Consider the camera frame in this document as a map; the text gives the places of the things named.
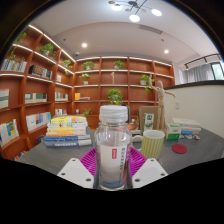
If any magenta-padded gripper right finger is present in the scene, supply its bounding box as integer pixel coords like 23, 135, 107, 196
128, 146, 169, 189

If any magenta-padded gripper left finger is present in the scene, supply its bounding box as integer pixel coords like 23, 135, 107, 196
57, 147, 100, 190

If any clear plastic water bottle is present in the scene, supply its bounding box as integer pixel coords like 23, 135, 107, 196
94, 105, 133, 192

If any yellow striped mug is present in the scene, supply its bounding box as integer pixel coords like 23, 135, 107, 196
131, 129, 166, 161

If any flat round red coaster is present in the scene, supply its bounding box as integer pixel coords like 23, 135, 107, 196
171, 143, 188, 155

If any colourful stack of books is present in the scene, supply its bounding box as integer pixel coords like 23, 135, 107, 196
44, 114, 93, 148

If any green and white box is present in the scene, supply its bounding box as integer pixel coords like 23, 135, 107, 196
165, 123, 183, 141

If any green and white carton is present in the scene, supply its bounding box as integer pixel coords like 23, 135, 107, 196
142, 112, 155, 133

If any dark office chair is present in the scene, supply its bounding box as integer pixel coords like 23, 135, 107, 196
125, 103, 132, 123

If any tan chair back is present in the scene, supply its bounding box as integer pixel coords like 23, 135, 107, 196
138, 105, 161, 131

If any wooden artist mannequin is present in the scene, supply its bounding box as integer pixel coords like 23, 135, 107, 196
146, 79, 177, 132

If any wooden shelf unit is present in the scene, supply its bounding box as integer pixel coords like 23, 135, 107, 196
0, 23, 176, 161

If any window with grey curtain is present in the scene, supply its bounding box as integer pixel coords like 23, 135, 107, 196
185, 61, 224, 83

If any ceiling air vent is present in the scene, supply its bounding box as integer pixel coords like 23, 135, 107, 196
138, 24, 163, 35

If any branched ceiling chandelier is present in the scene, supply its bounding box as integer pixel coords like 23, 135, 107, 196
108, 0, 163, 23

